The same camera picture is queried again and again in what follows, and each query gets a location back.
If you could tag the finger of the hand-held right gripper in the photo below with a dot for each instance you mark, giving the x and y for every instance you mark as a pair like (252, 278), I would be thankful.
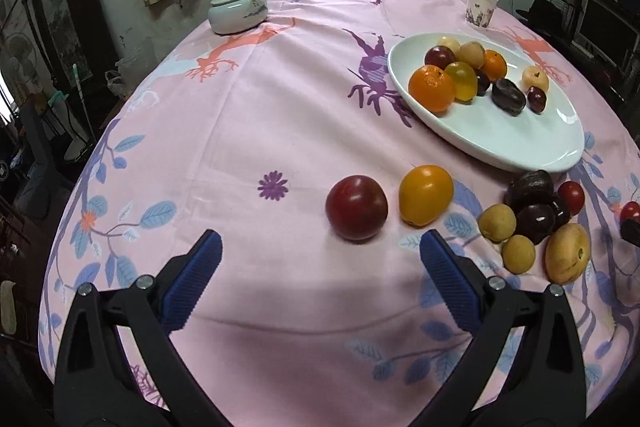
(631, 233)

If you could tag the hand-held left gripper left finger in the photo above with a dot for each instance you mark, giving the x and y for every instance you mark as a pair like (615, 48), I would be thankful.
(192, 279)

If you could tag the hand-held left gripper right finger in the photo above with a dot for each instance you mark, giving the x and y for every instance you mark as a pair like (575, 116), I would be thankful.
(452, 282)

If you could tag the red cherry tomato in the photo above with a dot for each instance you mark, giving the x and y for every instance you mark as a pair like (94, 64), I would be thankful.
(631, 210)
(571, 197)

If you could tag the yellow-orange tomato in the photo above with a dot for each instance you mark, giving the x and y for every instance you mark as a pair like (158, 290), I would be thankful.
(426, 195)

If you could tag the red plum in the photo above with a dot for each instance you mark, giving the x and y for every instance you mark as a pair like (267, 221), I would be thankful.
(356, 207)

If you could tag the white oval plate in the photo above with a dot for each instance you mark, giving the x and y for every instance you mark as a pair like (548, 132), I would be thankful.
(500, 137)

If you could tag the small dark purple plum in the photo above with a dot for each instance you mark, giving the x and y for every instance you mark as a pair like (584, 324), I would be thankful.
(536, 100)
(561, 212)
(483, 83)

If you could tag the pale yellow round fruit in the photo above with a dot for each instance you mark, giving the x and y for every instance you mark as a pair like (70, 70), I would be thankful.
(448, 43)
(535, 78)

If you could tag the large orange mandarin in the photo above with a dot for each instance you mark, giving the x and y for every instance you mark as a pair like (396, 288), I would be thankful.
(432, 88)

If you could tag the green-yellow tomato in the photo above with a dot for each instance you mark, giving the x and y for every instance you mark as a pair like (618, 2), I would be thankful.
(462, 82)

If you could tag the small orange mandarin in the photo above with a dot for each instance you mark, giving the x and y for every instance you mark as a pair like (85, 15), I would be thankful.
(495, 63)

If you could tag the dark red tomato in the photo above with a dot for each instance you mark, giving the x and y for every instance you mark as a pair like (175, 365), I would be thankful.
(439, 57)

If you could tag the striped yellow pepino melon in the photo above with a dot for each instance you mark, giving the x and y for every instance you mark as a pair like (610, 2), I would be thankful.
(567, 253)
(470, 55)

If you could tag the small tan longan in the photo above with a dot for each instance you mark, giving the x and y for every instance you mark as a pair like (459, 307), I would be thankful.
(518, 253)
(497, 222)

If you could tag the pink printed tablecloth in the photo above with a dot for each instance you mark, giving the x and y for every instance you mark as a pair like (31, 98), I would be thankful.
(250, 157)

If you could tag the grey-blue chair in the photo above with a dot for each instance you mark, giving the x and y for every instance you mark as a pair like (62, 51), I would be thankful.
(42, 147)

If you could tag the computer monitor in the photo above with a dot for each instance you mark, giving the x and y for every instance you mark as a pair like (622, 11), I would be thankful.
(607, 24)

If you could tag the clear plastic bag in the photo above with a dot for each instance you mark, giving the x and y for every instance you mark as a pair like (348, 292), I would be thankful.
(119, 83)

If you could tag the printed paper cup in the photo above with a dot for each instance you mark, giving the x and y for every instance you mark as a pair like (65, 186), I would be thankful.
(481, 9)

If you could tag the white ceramic lidded jar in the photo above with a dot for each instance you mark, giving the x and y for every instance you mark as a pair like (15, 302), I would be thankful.
(237, 12)

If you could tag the white standing fan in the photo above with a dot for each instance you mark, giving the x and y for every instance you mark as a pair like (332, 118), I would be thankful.
(20, 57)

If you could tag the dark framed wall scroll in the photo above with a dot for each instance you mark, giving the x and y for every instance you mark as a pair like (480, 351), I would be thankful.
(60, 17)

